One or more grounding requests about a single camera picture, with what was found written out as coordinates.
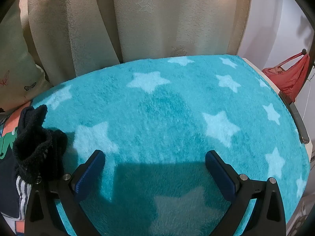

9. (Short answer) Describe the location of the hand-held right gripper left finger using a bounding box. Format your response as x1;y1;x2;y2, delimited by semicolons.
25;149;106;236

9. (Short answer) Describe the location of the dark slim bar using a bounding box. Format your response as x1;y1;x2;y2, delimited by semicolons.
279;91;309;144

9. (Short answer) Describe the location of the beige leaf patterned curtain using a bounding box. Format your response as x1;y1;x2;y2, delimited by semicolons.
18;0;254;79

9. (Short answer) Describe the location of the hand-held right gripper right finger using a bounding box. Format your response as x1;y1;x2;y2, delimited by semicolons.
205;150;287;236

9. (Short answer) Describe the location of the red cloth bag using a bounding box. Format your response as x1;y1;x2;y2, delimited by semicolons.
262;52;312;101

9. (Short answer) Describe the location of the pale butterfly printed pillow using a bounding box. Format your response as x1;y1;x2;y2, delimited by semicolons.
0;5;53;113

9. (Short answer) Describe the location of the turquoise star printed blanket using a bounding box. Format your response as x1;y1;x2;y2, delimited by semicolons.
0;54;311;236

